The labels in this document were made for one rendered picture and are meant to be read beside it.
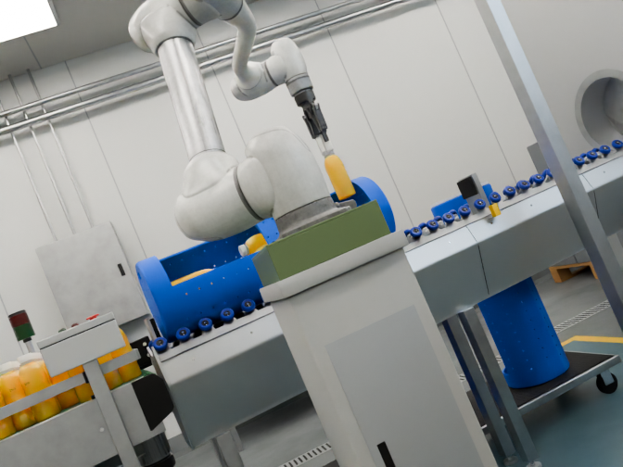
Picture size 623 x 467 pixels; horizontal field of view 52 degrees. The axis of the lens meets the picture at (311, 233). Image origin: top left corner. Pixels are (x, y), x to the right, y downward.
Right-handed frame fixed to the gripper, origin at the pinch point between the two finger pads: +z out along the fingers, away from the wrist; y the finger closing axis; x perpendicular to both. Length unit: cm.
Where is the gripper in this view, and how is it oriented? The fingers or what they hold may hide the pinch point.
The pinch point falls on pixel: (324, 144)
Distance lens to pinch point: 231.9
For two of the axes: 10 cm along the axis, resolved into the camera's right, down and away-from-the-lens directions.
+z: 3.9, 9.2, -0.4
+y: -3.1, 1.7, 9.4
